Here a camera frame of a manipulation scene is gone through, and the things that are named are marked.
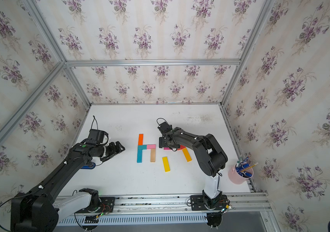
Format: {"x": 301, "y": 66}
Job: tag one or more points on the pink pen cup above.
{"x": 238, "y": 178}

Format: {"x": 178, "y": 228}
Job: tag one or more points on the aluminium mounting rail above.
{"x": 180, "y": 203}

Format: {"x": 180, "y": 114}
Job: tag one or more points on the orange wooden block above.
{"x": 140, "y": 139}

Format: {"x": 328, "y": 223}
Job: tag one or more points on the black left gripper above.
{"x": 113, "y": 152}

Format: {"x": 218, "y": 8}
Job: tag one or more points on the natural beige wooden block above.
{"x": 153, "y": 155}

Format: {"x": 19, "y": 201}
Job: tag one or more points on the blue black small device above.
{"x": 89, "y": 166}

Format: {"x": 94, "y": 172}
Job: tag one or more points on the yellow long wooden block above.
{"x": 166, "y": 164}

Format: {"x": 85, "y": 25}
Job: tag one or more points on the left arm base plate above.
{"x": 105, "y": 205}

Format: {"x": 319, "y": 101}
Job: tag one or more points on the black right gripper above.
{"x": 161, "y": 142}

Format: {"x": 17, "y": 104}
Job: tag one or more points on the amber long wooden block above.
{"x": 186, "y": 155}

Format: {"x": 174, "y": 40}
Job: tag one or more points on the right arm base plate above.
{"x": 203, "y": 203}

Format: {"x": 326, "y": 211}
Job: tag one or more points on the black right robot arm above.
{"x": 209, "y": 154}

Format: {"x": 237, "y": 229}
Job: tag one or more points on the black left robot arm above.
{"x": 37, "y": 211}

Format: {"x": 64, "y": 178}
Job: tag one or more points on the light pink wooden block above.
{"x": 153, "y": 146}

